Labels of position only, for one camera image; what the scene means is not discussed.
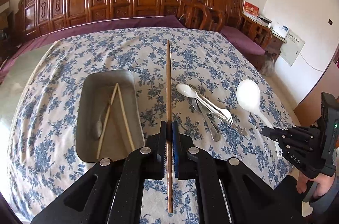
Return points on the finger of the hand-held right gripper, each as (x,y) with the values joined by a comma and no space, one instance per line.
(296,144)
(291,133)

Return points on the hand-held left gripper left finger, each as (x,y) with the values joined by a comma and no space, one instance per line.
(162,140)

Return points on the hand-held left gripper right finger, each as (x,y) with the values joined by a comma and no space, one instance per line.
(175,145)

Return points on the light wooden chopstick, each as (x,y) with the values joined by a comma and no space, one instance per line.
(107,120)
(125,118)

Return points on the rectangular metal tray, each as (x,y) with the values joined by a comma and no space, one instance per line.
(119,123)

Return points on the large white plastic spoon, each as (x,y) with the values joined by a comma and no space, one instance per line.
(247,95)

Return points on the dark brown wooden chopstick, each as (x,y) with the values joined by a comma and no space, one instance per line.
(168,80)

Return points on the metal spoon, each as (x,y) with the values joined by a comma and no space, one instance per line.
(97,127)
(212,131)

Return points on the person's right forearm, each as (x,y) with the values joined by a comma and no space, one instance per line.
(328,200)

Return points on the person's right hand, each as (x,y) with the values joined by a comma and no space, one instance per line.
(324,185)

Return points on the brown wooden board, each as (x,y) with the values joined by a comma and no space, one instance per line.
(315,102)

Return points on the metal fork on table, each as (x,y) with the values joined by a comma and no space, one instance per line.
(239,131)

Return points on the person's dark clothing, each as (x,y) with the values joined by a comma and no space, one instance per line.
(288,197)

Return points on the small white plastic spoon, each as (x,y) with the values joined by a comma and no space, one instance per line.
(184,88)

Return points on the white plastic fork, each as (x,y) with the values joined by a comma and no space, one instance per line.
(228,118)

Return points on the fluffy grey duster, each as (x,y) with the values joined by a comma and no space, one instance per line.
(268,65)

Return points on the white electrical panel door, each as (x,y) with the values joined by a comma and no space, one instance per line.
(292,49)

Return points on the wooden side table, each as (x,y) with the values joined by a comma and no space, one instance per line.
(276,41)

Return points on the white box device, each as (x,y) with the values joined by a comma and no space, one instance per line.
(285,31)

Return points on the purple armchair cushion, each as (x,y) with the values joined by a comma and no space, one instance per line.
(243,41)

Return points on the blue floral tablecloth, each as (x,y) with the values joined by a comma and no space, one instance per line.
(66,75)

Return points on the tissue box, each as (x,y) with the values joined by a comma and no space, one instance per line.
(264,19)

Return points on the red box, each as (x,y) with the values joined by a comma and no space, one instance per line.
(251,9)

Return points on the long purple sofa cushion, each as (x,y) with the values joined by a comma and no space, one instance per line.
(92,27)

